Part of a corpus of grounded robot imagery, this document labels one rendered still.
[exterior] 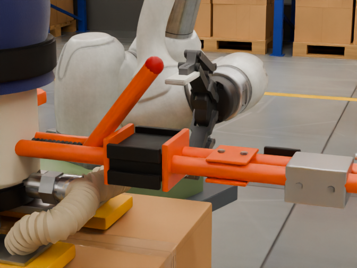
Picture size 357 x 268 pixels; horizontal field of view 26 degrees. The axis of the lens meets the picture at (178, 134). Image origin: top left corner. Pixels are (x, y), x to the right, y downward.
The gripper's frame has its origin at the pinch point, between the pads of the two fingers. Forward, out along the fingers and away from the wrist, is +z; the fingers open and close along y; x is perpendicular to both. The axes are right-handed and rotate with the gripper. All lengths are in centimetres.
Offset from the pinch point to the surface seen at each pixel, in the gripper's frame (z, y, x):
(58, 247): 21.9, 10.6, 8.0
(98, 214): 9.9, 10.7, 8.2
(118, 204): 5.6, 10.7, 7.0
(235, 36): -693, 95, 179
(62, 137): 14.0, -1.1, 11.0
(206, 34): -693, 94, 210
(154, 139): 13.6, -2.1, -1.8
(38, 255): 25.1, 10.5, 9.0
